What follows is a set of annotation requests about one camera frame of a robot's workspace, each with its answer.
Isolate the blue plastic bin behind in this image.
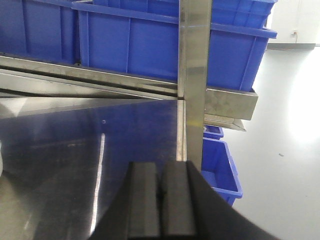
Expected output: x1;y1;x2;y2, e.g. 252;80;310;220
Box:
0;0;80;64

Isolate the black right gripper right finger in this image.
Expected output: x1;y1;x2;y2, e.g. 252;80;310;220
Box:
161;161;276;240

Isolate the blue bin on lower level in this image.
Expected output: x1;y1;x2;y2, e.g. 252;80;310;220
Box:
201;125;243;206

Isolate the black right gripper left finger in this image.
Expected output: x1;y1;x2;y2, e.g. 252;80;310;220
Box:
90;162;160;240

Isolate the large blue plastic bin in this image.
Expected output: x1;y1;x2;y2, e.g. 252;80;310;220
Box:
72;0;277;92

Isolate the stainless steel flow rack shelf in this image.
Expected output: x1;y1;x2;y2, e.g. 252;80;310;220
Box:
0;0;259;240

